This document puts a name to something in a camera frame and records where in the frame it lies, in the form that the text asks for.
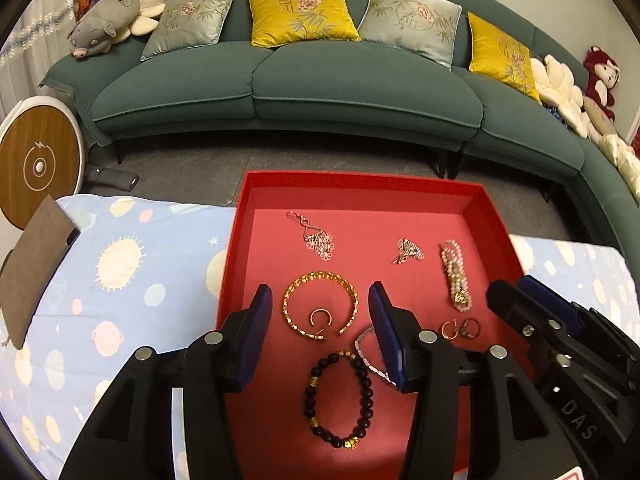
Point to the blue planet tablecloth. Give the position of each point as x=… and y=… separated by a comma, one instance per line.
x=141, y=273

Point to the round wooden white appliance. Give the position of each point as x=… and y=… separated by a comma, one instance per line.
x=42, y=154

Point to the gold cuff bangle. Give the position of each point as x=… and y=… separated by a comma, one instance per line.
x=320, y=289

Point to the grey-green embroidered cushion right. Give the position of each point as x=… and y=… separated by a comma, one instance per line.
x=425, y=27

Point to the grey-green embroidered cushion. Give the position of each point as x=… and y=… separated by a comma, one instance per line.
x=187, y=24
x=425, y=27

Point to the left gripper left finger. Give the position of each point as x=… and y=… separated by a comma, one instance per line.
x=128, y=434

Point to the green curved sofa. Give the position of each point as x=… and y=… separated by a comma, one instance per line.
x=359, y=88

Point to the yellow embroidered cushion left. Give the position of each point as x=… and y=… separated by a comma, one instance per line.
x=277, y=23

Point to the white curtain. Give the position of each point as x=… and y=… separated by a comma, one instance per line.
x=37, y=41

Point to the yellow embroidered cushion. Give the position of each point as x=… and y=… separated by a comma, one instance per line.
x=277, y=23
x=497, y=55

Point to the red shallow box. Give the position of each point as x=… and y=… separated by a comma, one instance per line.
x=367, y=215

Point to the red monkey plush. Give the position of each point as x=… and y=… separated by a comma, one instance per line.
x=604, y=74

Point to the grey-green embroidered cushion left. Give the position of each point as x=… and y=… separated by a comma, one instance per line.
x=187, y=24

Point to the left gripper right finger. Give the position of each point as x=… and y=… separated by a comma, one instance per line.
x=513, y=432

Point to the grey pig plush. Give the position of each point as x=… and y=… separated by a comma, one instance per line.
x=105, y=24

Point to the gold hoop earring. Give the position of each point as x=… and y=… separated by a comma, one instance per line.
x=320, y=317
x=450, y=330

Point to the brown notebook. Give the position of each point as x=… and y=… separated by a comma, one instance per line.
x=28, y=269

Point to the yellow embroidered cushion right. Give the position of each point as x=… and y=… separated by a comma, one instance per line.
x=497, y=55

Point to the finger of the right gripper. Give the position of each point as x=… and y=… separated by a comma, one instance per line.
x=569, y=313
x=543, y=337

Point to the cream satin cushion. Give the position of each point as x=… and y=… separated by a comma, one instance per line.
x=620, y=154

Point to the cream flower cushion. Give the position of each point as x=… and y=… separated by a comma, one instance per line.
x=556, y=86

